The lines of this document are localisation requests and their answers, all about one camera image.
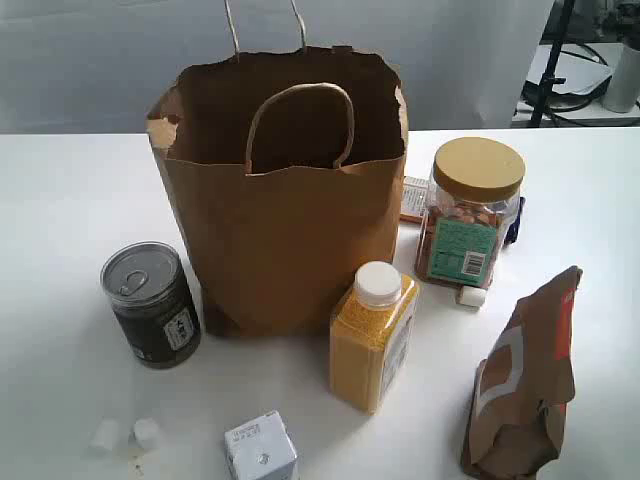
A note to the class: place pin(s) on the brown paper bag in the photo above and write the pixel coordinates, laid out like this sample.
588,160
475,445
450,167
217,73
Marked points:
285,173

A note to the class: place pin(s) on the brown coffee pouch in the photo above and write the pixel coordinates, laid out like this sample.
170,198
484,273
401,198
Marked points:
521,390

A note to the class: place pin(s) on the yellow millet plastic bottle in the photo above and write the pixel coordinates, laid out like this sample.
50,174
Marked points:
370,333

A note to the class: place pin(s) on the flat orange snack box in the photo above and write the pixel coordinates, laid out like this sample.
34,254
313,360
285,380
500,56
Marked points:
414,199

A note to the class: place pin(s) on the nut jar with gold lid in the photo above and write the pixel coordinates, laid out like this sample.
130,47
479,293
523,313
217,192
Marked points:
472,199

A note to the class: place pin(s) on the marshmallow beside nut jar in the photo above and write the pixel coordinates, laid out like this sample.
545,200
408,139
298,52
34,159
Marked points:
472,297

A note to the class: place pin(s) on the dark jar with pull-tab lid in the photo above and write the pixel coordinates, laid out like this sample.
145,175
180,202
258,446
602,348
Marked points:
149,294

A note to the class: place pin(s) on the blue packet behind jar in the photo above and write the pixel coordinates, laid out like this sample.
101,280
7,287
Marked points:
513,231

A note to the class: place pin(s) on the white carton box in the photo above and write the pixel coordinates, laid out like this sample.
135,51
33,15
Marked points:
261,449

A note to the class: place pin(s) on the right white marshmallow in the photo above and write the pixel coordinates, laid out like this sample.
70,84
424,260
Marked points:
146,433

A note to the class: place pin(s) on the white marshmallow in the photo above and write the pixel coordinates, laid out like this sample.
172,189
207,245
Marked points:
106,437
146,433

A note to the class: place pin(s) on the black tripod stand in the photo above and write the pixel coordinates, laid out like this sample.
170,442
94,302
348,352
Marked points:
548,79

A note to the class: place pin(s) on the left white marshmallow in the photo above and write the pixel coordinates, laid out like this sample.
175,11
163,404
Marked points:
106,437

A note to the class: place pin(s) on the white backdrop cloth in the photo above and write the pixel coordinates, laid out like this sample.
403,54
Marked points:
98,66

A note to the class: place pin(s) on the white cylinder in background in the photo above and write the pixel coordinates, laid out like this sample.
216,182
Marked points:
623,89

